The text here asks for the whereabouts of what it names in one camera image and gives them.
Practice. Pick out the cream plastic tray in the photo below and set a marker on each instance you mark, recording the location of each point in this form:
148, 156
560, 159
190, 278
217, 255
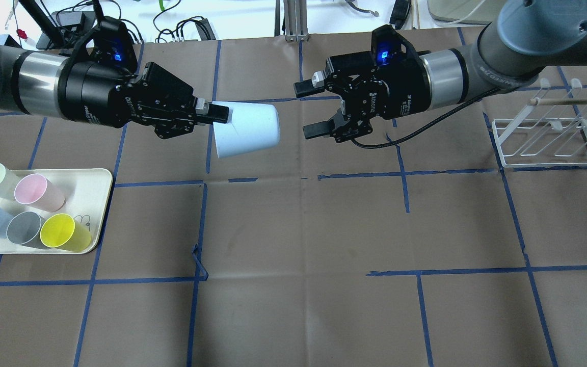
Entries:
87, 192

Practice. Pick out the grey plastic cup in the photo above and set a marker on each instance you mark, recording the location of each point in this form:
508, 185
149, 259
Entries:
24, 230

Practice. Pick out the light blue plastic cup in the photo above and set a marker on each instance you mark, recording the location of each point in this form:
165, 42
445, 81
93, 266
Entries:
250, 127

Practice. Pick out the aluminium frame post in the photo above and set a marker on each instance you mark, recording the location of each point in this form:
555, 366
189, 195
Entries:
295, 21

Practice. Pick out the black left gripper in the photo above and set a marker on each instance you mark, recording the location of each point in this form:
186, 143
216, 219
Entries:
91, 95

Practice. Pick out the yellow plastic cup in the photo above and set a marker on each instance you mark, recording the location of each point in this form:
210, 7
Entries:
62, 231

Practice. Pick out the white wire cup rack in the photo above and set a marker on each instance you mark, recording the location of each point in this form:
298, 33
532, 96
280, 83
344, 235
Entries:
544, 136

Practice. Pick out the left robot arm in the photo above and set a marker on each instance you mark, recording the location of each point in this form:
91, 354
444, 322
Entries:
33, 82

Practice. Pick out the pink plastic cup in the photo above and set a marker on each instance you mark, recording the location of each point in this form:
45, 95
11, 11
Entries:
35, 190

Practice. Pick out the black device on desk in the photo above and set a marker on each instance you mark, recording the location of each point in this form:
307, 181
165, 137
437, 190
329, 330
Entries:
400, 13

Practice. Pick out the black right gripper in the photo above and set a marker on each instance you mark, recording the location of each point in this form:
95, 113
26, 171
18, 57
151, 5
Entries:
399, 97

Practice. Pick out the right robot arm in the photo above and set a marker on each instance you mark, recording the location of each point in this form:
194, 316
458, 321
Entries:
509, 53

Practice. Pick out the wooden dowel rod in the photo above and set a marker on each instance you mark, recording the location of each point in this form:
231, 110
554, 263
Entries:
557, 101

